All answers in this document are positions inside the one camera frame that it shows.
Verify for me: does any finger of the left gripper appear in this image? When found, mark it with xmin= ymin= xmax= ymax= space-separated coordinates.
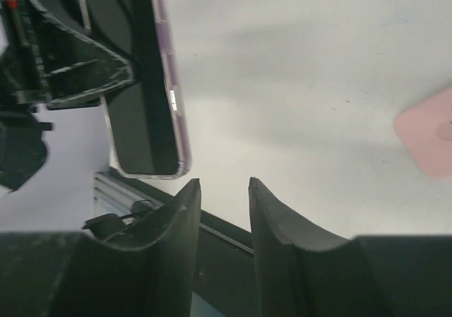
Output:
xmin=25 ymin=0 xmax=135 ymax=109

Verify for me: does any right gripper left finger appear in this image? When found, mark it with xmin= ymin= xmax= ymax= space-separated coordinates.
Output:
xmin=1 ymin=179 xmax=201 ymax=316

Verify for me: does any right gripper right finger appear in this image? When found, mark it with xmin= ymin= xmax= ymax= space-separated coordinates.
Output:
xmin=249 ymin=178 xmax=451 ymax=316

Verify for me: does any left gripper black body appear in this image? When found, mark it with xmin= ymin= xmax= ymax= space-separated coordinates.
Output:
xmin=1 ymin=0 xmax=53 ymax=193

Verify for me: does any clear purple phone case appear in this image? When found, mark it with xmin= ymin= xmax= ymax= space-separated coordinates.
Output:
xmin=79 ymin=0 xmax=194 ymax=181

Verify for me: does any pink phone case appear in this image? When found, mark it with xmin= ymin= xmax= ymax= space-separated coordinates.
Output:
xmin=393 ymin=88 xmax=451 ymax=178

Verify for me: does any aluminium frame rail front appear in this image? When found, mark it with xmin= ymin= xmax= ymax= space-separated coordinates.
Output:
xmin=93 ymin=172 xmax=164 ymax=217

